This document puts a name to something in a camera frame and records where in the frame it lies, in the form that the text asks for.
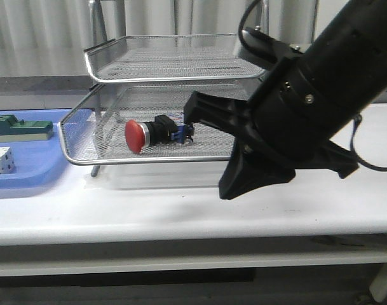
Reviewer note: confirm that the silver mesh tray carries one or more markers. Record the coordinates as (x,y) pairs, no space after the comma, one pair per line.
(93,133)
(136,59)

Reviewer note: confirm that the white grey electrical block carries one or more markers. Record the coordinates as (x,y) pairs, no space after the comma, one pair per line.
(7,162)

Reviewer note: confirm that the blue plastic tray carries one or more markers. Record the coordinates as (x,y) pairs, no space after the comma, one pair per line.
(36,162)

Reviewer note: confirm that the green terminal block component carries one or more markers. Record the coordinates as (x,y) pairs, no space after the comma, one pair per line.
(13,129)

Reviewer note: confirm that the dark grey back counter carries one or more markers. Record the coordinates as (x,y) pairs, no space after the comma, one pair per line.
(44,71)

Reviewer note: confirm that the red emergency stop button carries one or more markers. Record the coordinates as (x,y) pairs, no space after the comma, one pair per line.
(164,129)

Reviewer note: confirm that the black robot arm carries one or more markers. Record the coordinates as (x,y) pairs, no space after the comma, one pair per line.
(347,63)

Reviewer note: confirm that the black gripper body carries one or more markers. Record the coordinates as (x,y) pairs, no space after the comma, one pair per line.
(286,129)

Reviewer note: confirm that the silver rack wire frame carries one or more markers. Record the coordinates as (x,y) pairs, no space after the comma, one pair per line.
(185,18)

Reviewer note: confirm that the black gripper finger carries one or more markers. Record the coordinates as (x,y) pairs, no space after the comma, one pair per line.
(247,171)
(228,115)

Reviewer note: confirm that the white table leg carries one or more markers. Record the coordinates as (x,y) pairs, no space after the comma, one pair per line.
(378,287)

